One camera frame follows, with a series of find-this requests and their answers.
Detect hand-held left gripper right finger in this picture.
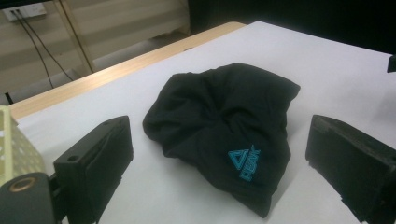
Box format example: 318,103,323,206
305,114,396,224

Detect pale yellow perforated plastic basket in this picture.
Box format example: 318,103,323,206
0,105,47,188

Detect beige vertical wall strip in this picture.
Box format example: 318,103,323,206
53,0,98,75

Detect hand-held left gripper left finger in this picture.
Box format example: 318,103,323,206
53,115,134,224

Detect black garment with teal logo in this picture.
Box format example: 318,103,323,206
142,63,302,219

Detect black power cable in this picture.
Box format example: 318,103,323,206
17,10,75,82
11,10,54,90

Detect white table mat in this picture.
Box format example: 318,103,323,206
12,20,396,224

